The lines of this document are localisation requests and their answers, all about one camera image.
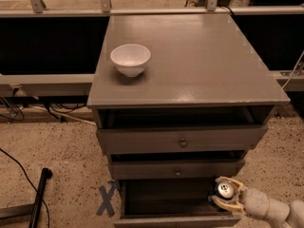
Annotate blue pepsi can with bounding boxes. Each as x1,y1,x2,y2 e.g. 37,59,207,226
207,180,235,209

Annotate grey bottom drawer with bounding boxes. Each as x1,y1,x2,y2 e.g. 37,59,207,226
113,178,240,228

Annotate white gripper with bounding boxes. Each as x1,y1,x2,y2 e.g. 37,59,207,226
211,177,270,220

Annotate grey middle drawer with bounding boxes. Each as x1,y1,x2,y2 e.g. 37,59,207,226
109,150,245,180

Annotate grey top drawer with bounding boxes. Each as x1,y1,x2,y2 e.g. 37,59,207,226
95,106,270,156

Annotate tangled cables under rail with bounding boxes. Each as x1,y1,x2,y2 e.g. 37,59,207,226
0,86,96,125

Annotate grey metal railing frame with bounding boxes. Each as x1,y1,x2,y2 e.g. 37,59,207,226
0,0,304,97

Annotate black floor cable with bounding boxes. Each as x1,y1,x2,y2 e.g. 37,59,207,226
0,147,50,228

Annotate white cable at right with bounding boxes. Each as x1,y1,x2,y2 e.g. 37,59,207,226
280,49,304,90

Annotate black metal stand leg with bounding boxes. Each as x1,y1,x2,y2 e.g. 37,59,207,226
0,168,52,228

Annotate grey wooden drawer cabinet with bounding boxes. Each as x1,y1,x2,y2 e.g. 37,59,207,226
86,13,291,228

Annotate grey drawer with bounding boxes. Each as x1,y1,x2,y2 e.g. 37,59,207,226
95,106,270,156
109,150,245,180
113,178,240,228

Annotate white ceramic bowl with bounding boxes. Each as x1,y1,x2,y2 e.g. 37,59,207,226
110,44,151,77

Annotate blue tape cross mark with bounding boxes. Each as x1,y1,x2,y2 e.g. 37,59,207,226
96,180,117,218

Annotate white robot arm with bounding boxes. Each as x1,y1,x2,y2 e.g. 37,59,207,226
208,177,304,228

